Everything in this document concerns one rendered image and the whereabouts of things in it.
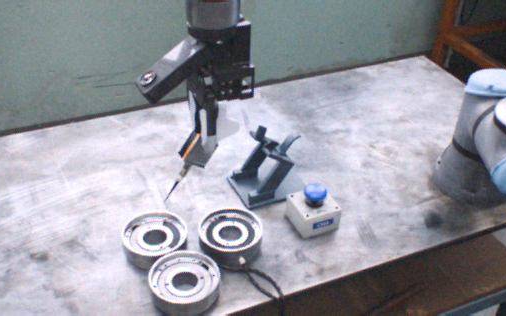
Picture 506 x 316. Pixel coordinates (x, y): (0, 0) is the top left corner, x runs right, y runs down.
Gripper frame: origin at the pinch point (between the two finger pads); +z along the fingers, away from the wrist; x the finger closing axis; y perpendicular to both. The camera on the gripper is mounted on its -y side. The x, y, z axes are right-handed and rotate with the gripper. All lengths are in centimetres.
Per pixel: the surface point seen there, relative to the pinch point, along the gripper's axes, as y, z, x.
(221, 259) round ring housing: -1.2, 15.0, -10.9
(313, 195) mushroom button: 16.7, 9.9, -8.0
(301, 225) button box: 14.3, 14.9, -9.1
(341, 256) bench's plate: 18.1, 17.1, -16.2
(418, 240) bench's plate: 32.4, 17.2, -18.1
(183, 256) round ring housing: -6.8, 13.8, -9.1
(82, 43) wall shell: 8, 53, 154
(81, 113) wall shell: 4, 84, 154
